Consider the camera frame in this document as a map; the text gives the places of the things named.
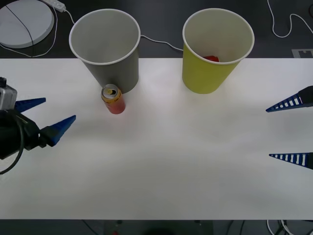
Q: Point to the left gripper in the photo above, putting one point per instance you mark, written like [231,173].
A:
[9,132]

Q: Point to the white round disc base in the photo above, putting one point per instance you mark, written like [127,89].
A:
[14,29]

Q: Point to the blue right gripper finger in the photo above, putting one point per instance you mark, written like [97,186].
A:
[303,98]
[308,160]

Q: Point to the white power strip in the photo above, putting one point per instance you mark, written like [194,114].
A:
[56,4]

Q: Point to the orange and red drink can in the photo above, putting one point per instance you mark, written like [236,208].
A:
[116,104]

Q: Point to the grey floor marker plate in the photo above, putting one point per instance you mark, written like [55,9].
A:
[296,53]

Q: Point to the yellow-green plastic waste bin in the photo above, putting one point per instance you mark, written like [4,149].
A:
[205,76]

